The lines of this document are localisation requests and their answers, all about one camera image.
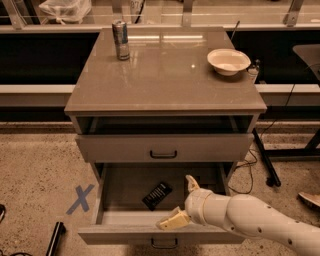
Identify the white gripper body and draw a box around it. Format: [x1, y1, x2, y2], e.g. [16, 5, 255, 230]
[185, 188, 213, 225]

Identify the small clear bottle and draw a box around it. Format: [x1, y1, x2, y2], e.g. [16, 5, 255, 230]
[248, 59, 261, 83]

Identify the black middle drawer handle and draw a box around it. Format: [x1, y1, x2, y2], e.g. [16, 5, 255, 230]
[151, 238, 179, 250]

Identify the black drawer handle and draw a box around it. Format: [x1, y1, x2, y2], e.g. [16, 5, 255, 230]
[149, 150, 178, 159]
[151, 238, 179, 250]

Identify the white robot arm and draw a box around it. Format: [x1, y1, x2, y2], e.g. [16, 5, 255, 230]
[156, 175, 320, 256]

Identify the black bar on floor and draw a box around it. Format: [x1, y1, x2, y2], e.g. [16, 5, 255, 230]
[46, 222, 66, 256]

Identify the black upper drawer handle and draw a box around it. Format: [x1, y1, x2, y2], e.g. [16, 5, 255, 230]
[149, 150, 178, 159]

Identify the open middle drawer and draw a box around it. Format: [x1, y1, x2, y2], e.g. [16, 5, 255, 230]
[78, 163, 244, 246]

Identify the white bowl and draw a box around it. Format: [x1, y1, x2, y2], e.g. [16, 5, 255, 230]
[207, 49, 251, 76]

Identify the grey drawer cabinet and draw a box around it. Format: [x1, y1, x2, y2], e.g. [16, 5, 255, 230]
[63, 26, 268, 247]

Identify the blue tape cross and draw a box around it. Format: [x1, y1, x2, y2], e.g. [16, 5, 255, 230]
[66, 184, 94, 215]

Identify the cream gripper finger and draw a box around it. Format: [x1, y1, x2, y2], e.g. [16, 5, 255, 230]
[156, 207, 190, 231]
[186, 175, 200, 193]

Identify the black floor cable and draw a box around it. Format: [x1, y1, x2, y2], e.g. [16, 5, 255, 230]
[227, 119, 278, 196]

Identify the silver blue drink can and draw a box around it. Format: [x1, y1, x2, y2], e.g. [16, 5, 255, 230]
[112, 20, 130, 60]

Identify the black table leg frame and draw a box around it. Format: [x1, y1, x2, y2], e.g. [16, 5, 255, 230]
[253, 129, 320, 187]

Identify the white plastic bag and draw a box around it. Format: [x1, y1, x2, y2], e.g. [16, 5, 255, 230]
[39, 0, 92, 24]

